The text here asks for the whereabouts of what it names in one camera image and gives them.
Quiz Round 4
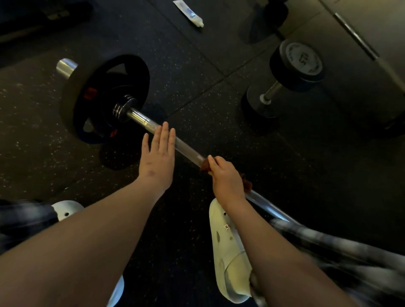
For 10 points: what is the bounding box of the white squeeze tube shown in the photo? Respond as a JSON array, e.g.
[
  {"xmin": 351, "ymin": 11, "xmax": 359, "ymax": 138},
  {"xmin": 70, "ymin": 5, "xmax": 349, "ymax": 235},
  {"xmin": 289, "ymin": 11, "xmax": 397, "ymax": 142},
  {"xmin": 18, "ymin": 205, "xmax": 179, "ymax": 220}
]
[{"xmin": 172, "ymin": 0, "xmax": 205, "ymax": 28}]

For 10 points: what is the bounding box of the black round dumbbell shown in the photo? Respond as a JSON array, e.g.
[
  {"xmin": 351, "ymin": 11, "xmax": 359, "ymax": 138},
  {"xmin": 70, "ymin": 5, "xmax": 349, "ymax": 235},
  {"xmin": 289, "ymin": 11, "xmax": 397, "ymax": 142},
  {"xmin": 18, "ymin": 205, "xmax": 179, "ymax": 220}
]
[{"xmin": 241, "ymin": 39, "xmax": 326, "ymax": 128}]

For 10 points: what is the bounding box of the person's left plaid trouser leg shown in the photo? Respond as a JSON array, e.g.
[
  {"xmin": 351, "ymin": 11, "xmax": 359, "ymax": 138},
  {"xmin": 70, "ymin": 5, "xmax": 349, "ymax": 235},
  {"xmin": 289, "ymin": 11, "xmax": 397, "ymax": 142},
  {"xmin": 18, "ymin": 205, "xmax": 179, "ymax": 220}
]
[{"xmin": 0, "ymin": 199, "xmax": 59, "ymax": 256}]

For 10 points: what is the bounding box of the steel barbell bar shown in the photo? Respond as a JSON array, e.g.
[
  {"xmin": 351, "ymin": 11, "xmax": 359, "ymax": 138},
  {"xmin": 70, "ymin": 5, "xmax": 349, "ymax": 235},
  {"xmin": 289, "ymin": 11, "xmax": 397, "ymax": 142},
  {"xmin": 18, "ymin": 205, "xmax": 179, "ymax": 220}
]
[{"xmin": 56, "ymin": 58, "xmax": 300, "ymax": 226}]

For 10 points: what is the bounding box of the person's left hand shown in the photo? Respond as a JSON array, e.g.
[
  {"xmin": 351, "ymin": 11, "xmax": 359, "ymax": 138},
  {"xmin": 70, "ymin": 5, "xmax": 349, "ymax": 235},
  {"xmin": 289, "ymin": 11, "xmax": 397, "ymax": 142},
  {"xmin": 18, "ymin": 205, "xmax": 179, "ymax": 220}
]
[{"xmin": 138, "ymin": 122, "xmax": 176, "ymax": 194}]

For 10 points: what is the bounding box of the long steel barbell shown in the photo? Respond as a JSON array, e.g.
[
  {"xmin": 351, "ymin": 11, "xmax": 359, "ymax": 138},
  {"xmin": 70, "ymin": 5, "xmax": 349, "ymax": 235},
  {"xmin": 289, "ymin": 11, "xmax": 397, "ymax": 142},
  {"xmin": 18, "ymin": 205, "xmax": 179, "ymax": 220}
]
[{"xmin": 319, "ymin": 0, "xmax": 405, "ymax": 138}]

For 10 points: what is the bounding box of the red cleaning cloth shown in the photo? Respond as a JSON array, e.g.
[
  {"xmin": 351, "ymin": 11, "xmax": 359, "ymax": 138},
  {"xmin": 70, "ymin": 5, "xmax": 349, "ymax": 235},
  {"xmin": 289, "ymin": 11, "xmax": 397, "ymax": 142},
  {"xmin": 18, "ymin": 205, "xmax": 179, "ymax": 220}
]
[{"xmin": 200, "ymin": 157, "xmax": 253, "ymax": 194}]

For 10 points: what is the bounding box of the person's right plaid trouser leg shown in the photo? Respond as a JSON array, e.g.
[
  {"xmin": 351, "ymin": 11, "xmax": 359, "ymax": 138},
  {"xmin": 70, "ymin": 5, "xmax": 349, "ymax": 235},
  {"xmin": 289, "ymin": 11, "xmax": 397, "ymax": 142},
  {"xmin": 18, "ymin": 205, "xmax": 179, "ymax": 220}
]
[{"xmin": 249, "ymin": 218, "xmax": 405, "ymax": 307}]

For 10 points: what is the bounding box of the person's left white clog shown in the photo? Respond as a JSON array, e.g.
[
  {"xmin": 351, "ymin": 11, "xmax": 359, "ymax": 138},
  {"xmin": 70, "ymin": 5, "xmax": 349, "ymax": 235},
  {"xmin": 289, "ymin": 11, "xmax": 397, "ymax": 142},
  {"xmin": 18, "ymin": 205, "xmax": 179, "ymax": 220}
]
[{"xmin": 51, "ymin": 200, "xmax": 125, "ymax": 307}]

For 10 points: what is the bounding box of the person's right white clog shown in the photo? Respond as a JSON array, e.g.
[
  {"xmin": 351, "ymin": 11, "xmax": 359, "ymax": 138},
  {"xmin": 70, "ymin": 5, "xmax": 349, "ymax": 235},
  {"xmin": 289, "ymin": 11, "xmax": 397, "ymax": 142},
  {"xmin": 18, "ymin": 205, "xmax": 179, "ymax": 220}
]
[{"xmin": 208, "ymin": 198, "xmax": 254, "ymax": 304}]

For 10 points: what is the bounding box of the person's right hand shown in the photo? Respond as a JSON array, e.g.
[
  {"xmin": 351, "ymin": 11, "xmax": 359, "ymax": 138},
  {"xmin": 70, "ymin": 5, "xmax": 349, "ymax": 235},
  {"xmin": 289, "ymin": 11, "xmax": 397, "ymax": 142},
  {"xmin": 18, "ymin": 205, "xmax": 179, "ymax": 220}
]
[{"xmin": 207, "ymin": 155, "xmax": 247, "ymax": 211}]

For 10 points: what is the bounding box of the person's left forearm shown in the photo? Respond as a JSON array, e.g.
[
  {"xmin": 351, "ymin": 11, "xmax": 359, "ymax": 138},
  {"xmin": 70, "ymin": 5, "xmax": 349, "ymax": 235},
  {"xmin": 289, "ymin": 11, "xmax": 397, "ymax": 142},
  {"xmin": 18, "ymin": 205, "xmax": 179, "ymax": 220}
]
[{"xmin": 0, "ymin": 176, "xmax": 168, "ymax": 307}]

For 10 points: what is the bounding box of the person's plaid trouser leg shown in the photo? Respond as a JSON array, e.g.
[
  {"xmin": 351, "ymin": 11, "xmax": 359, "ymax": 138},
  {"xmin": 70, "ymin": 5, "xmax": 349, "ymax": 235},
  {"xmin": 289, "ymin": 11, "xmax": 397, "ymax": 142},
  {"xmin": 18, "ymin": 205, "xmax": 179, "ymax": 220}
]
[
  {"xmin": 0, "ymin": 199, "xmax": 59, "ymax": 256},
  {"xmin": 249, "ymin": 218, "xmax": 405, "ymax": 307}
]

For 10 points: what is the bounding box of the small black weight plate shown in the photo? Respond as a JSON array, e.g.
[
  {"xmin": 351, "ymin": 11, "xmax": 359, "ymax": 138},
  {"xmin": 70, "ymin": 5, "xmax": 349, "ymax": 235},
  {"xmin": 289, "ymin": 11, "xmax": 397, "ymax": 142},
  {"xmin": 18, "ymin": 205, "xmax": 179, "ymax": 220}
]
[{"xmin": 91, "ymin": 85, "xmax": 140, "ymax": 137}]

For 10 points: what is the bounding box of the dark gym equipment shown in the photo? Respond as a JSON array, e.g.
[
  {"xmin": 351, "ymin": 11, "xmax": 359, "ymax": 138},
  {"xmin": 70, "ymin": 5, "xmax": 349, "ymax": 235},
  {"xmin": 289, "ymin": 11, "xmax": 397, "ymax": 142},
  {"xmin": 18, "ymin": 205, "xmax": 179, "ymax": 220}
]
[{"xmin": 0, "ymin": 0, "xmax": 94, "ymax": 44}]

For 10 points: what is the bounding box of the person's right forearm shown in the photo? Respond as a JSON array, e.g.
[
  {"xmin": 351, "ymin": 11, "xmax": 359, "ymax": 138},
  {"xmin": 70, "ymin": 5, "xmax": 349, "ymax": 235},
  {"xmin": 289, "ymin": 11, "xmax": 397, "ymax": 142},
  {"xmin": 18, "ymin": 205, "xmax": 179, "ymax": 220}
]
[{"xmin": 221, "ymin": 196, "xmax": 359, "ymax": 307}]

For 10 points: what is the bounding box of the large black weight plate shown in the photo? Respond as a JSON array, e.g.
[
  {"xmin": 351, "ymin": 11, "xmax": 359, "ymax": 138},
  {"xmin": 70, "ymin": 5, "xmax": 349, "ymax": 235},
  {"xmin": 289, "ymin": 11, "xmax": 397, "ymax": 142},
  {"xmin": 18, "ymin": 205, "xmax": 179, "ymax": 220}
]
[{"xmin": 60, "ymin": 54, "xmax": 151, "ymax": 145}]

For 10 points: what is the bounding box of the person's white clog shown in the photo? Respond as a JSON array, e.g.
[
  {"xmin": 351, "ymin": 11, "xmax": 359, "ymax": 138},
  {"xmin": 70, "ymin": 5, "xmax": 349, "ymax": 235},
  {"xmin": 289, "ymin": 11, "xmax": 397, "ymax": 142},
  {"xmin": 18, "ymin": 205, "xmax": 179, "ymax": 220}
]
[
  {"xmin": 208, "ymin": 198, "xmax": 254, "ymax": 304},
  {"xmin": 51, "ymin": 200, "xmax": 125, "ymax": 307}
]

